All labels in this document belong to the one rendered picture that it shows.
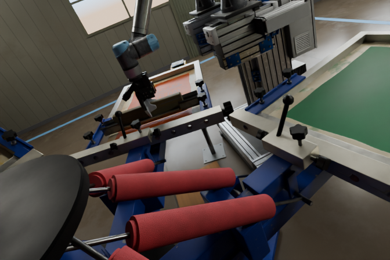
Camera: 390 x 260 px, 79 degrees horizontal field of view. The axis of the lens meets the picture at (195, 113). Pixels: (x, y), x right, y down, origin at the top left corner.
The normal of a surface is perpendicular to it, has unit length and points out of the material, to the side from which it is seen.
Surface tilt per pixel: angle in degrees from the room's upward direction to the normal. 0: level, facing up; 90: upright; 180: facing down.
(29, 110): 90
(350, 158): 0
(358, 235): 0
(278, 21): 90
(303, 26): 90
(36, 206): 0
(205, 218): 56
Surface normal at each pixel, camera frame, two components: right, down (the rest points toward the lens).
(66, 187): -0.33, -0.81
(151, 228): 0.51, -0.49
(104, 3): 0.29, 0.40
